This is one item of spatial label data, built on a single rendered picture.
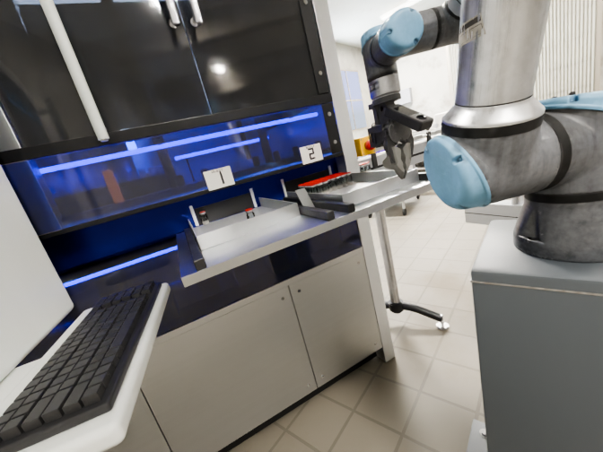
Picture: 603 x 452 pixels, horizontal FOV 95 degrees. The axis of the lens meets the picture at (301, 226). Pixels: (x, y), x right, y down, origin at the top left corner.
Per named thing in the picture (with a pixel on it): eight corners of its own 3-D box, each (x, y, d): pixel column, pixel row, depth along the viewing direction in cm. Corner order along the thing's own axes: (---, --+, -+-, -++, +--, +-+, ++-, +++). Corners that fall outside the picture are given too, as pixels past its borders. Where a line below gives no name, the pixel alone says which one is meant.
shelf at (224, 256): (178, 239, 92) (175, 234, 92) (347, 183, 118) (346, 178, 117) (184, 287, 49) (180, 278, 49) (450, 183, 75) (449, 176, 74)
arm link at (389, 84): (405, 72, 68) (380, 76, 65) (407, 91, 69) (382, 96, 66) (384, 82, 74) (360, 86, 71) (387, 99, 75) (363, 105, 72)
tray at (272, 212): (190, 229, 94) (187, 219, 93) (262, 206, 103) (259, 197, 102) (201, 250, 63) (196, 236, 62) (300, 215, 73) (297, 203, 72)
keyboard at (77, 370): (100, 306, 66) (97, 297, 66) (162, 285, 70) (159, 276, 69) (-34, 475, 29) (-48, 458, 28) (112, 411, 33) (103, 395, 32)
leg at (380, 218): (385, 311, 156) (360, 178, 136) (397, 304, 159) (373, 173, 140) (397, 317, 148) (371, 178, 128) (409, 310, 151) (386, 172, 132)
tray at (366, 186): (289, 201, 98) (286, 192, 97) (348, 182, 108) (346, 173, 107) (344, 208, 68) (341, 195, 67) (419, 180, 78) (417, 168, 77)
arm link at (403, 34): (441, -6, 52) (414, 21, 63) (383, 8, 52) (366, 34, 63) (445, 39, 54) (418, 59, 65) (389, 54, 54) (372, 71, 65)
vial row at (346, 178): (308, 198, 93) (305, 185, 92) (351, 184, 100) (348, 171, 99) (311, 198, 91) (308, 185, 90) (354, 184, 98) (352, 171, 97)
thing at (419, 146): (349, 186, 120) (342, 150, 116) (330, 186, 134) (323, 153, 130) (455, 151, 145) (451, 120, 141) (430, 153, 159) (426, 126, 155)
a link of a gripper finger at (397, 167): (390, 178, 79) (385, 146, 77) (406, 178, 73) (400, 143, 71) (382, 182, 78) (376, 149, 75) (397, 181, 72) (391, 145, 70)
